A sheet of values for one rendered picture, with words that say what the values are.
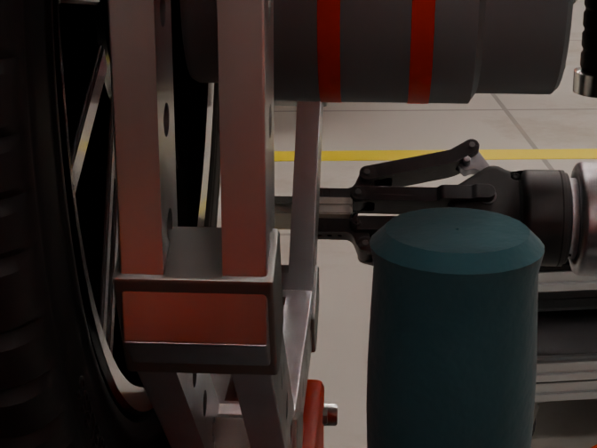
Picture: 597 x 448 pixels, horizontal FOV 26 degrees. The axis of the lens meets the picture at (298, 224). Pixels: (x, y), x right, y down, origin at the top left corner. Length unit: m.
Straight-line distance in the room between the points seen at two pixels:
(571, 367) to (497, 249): 1.32
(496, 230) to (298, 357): 0.19
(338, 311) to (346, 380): 0.31
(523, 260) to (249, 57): 0.21
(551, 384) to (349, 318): 0.63
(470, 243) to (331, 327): 1.79
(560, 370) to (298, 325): 1.14
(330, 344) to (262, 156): 1.87
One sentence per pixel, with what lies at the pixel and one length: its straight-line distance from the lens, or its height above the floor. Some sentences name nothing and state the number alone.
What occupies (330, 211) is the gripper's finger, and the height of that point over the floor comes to 0.65.
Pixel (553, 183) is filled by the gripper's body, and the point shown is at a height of 0.67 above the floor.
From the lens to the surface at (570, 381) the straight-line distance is 1.97.
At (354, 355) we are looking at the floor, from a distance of 2.32.
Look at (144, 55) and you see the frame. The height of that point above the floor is 0.86.
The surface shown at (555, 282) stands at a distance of 1.90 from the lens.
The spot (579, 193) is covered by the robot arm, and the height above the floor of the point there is 0.67.
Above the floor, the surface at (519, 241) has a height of 0.74.
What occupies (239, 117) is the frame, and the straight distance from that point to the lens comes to 0.50.
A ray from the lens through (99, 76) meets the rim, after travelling 0.70.
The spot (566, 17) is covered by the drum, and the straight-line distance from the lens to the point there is 0.71.
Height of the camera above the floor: 0.95
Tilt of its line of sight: 18 degrees down
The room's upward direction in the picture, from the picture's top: straight up
